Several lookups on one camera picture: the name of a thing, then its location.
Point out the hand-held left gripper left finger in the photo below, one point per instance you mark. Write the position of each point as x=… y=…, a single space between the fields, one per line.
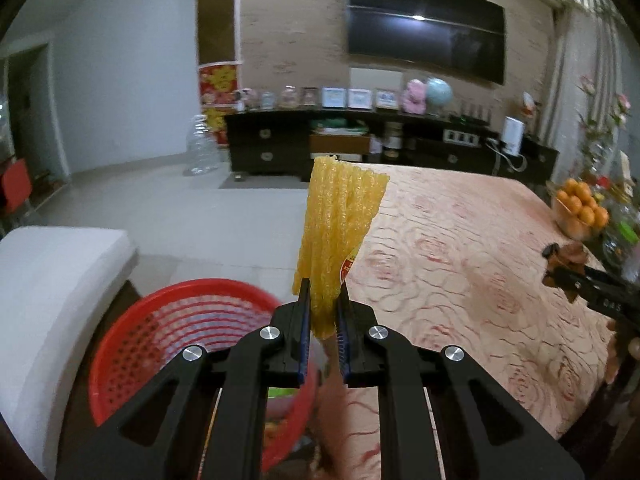
x=300 y=340

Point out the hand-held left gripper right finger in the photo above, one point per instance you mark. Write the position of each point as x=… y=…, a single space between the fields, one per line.
x=342 y=340

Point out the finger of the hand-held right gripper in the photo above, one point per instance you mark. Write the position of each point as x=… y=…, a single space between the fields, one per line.
x=551 y=250
x=567 y=280

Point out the brown wrapper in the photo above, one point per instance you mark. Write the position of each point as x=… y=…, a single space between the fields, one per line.
x=572 y=255

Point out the large yellow foam net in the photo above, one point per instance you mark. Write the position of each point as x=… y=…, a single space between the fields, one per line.
x=340 y=210

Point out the red plastic mesh basket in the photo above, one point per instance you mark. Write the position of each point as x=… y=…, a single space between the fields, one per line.
x=125 y=360

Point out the person's right hand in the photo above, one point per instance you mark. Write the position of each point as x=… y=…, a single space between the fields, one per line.
x=617 y=360

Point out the bowl of oranges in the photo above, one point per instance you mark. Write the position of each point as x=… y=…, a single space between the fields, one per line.
x=580 y=210

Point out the green snack packet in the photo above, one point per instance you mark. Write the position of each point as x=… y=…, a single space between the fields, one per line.
x=282 y=395

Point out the glass jar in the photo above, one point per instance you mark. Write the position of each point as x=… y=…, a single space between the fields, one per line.
x=617 y=245

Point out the rose pattern tablecloth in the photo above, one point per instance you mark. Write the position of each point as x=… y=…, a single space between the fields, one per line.
x=450 y=260

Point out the white box device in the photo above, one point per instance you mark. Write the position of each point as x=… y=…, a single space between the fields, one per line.
x=512 y=135

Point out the artificial flower bouquet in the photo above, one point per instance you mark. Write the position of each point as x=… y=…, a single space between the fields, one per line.
x=605 y=125

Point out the white power strip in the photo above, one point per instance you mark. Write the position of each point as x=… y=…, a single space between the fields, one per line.
x=460 y=136

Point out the white cat figurine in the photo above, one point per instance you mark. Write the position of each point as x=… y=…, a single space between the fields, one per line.
x=530 y=105

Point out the black router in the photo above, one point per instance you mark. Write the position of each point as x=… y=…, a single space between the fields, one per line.
x=470 y=117

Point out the striped curtain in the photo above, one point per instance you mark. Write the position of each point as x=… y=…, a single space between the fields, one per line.
x=575 y=60

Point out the pale blue globe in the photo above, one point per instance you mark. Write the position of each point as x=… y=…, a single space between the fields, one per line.
x=439 y=92

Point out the pale tin cans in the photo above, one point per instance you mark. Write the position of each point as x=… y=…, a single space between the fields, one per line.
x=392 y=137

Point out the black television cabinet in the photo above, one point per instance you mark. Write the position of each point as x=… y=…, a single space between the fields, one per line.
x=260 y=140

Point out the pink plush toy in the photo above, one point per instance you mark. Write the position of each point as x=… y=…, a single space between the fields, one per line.
x=415 y=96

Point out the green white package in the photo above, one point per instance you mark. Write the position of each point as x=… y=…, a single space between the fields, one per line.
x=340 y=125

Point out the clear water jug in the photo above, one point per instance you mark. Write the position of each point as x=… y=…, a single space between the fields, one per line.
x=200 y=145

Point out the pink figurine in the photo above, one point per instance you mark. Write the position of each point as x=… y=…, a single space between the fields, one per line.
x=250 y=97

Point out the white mattress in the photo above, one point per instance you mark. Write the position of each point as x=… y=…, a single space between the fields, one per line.
x=50 y=285

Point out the red floral poster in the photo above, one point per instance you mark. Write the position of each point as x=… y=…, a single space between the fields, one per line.
x=217 y=85

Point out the red chair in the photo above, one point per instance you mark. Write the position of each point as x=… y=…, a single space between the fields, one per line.
x=15 y=185

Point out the picture frame with figures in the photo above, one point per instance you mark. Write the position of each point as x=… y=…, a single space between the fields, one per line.
x=386 y=99

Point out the white picture frame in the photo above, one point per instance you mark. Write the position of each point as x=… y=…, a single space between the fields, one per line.
x=360 y=98

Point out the blue picture frame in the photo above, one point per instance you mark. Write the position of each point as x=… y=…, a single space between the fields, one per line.
x=334 y=96

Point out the small photo frame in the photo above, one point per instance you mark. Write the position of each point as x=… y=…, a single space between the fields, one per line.
x=309 y=95

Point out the wall television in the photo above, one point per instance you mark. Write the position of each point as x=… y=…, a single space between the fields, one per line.
x=425 y=25

